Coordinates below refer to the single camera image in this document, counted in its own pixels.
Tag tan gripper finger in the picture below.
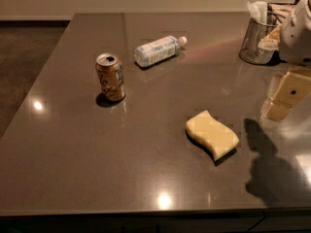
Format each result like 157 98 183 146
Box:
262 67 311 122

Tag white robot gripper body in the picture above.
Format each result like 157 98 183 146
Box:
279 0 311 66

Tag yellow wavy sponge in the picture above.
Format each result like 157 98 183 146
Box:
186 110 239 161

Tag orange soda can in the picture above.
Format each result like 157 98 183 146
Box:
95 52 125 102

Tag wooden utensils in holder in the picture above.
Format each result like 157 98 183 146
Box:
258 3 294 50

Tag white napkin in holder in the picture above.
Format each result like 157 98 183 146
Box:
247 1 267 24

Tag clear plastic water bottle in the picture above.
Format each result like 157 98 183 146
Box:
134 36 188 68

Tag wire mesh cup holder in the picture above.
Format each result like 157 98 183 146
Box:
239 15 280 66

